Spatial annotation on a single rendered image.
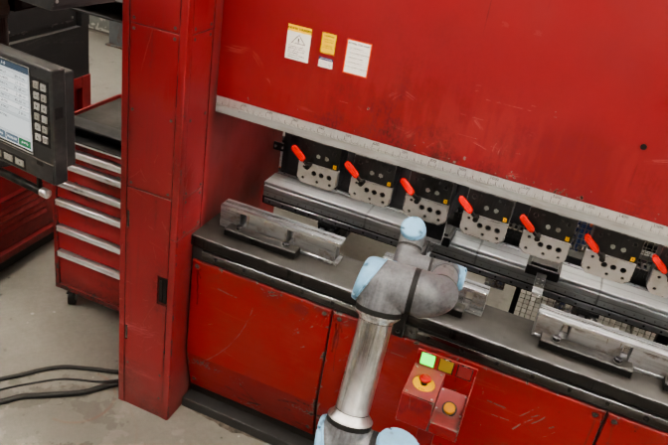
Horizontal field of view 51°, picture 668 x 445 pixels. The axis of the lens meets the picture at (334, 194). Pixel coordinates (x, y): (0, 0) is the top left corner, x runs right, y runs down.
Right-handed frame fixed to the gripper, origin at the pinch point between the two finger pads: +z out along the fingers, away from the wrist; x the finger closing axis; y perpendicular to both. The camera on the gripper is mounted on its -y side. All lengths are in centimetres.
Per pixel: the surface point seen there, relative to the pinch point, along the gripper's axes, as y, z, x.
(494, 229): 18.3, -12.5, -21.5
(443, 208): 19.5, -14.4, -3.8
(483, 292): 3.2, 7.7, -23.7
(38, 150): -22, -62, 107
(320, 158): 22, -17, 42
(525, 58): 55, -55, -16
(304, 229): 4.0, 8.5, 44.9
